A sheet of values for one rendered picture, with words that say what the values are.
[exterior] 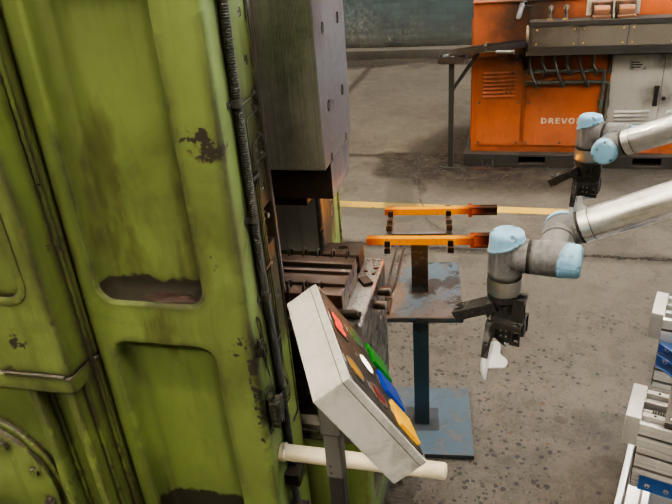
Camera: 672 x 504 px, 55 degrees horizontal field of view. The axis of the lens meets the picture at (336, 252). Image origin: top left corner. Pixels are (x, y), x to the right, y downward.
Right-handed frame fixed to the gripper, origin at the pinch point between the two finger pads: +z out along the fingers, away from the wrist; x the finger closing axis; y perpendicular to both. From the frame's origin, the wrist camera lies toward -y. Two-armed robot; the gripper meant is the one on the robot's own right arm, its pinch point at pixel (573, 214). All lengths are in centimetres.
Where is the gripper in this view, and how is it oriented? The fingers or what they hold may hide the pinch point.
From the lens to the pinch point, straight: 238.1
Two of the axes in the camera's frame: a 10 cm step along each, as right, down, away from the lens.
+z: 0.7, 8.8, 4.6
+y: 8.7, 1.7, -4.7
